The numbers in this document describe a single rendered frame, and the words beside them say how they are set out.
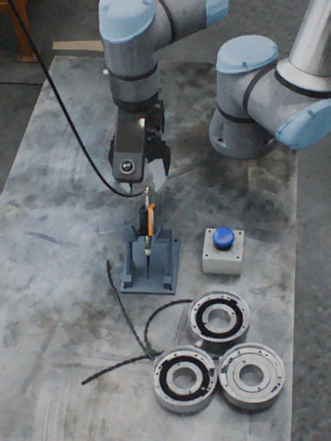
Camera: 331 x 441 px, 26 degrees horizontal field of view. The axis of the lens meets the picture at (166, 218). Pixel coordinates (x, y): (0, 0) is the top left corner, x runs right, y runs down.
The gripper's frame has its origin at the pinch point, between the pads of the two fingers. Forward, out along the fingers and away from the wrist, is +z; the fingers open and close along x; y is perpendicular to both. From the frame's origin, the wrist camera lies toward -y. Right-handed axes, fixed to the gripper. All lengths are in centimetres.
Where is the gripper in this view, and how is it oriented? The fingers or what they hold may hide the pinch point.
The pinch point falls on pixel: (143, 190)
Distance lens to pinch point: 120.0
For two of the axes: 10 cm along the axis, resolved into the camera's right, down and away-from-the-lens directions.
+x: -9.9, -0.3, 1.0
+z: 0.5, 6.5, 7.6
